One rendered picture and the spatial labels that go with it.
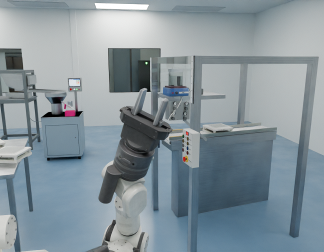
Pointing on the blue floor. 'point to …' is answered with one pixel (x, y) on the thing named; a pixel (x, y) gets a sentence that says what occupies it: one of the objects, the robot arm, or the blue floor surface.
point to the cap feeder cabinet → (63, 135)
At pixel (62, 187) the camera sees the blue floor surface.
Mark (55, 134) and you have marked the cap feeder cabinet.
